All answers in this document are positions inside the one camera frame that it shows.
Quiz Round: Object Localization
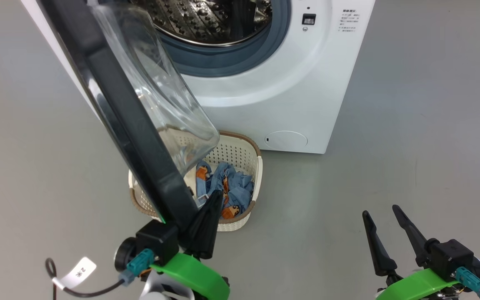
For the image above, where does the white cable tag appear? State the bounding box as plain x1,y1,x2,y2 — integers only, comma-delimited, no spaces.
59,257,97,289

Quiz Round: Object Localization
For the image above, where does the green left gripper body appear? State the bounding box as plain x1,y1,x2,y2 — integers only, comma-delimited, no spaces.
150,253,230,300

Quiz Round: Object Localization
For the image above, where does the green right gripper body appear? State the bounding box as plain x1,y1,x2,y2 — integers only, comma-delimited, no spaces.
375,268,460,300

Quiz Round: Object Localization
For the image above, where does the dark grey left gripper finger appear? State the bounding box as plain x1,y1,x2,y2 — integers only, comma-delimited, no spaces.
185,190,224,260

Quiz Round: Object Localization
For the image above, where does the cream perforated laundry basket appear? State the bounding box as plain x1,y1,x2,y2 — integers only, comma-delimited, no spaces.
128,130,263,232

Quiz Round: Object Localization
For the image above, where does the round white filter cover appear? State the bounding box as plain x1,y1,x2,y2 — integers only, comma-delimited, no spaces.
265,131,308,150

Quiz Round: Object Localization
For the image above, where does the white washing machine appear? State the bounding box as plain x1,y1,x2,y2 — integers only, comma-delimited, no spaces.
20,0,376,155

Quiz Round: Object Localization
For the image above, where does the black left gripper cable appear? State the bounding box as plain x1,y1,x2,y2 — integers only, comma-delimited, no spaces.
45,249,155,299

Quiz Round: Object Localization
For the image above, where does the dark round washer door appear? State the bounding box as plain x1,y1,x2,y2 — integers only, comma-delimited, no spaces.
38,0,220,230

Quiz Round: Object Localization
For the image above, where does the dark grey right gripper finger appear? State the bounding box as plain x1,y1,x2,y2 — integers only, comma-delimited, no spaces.
392,204,432,267
362,210,398,276

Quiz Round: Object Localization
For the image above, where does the blue cartoon print garment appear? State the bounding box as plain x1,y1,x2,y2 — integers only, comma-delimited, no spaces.
207,162,255,220

